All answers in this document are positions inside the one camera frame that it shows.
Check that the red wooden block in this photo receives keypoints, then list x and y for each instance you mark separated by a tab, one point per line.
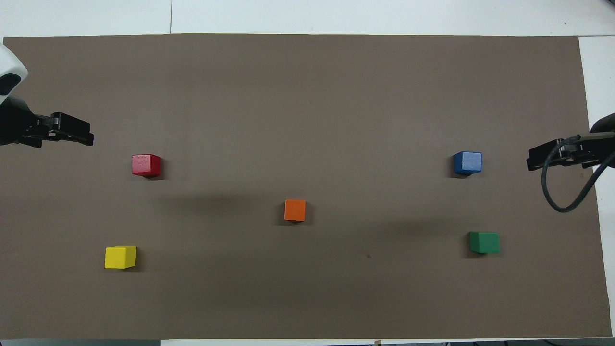
145	164

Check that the blue wooden block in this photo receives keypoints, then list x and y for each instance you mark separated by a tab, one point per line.
467	162

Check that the orange wooden block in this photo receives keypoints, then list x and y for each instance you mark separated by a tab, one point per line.
294	210

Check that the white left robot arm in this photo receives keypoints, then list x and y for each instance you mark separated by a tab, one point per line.
9	65

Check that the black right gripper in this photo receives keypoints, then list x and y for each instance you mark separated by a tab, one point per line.
600	151

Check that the green wooden block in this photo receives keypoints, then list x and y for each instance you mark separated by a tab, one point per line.
484	242

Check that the brown table mat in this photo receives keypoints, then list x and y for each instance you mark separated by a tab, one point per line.
307	120

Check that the yellow wooden block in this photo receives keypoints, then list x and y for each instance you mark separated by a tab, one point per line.
120	257

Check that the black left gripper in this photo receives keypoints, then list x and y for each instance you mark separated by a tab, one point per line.
19	127

